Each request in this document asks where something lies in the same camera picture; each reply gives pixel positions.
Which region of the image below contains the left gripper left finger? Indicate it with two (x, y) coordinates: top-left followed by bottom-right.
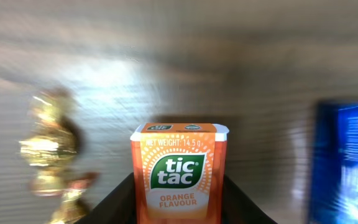
(75, 172), (137, 224)

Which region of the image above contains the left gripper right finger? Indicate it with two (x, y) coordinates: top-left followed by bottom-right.
(221, 174), (278, 224)

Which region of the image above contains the orange candy box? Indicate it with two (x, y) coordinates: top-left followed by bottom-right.
(130, 122), (230, 224)

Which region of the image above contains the gold wrapped candy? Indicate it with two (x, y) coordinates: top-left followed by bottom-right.
(19, 86), (101, 224)

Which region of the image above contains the blue candy pack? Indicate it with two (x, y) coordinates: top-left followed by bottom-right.
(308, 101), (358, 224)

